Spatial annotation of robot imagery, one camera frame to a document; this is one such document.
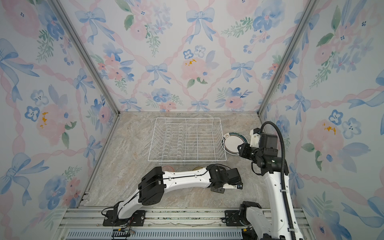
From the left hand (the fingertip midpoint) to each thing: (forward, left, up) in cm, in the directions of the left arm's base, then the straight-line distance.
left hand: (221, 179), depth 80 cm
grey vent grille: (-24, +32, -7) cm, 40 cm away
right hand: (+11, -9, +16) cm, 21 cm away
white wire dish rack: (+28, +19, -5) cm, 35 cm away
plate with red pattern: (+28, -10, -4) cm, 30 cm away
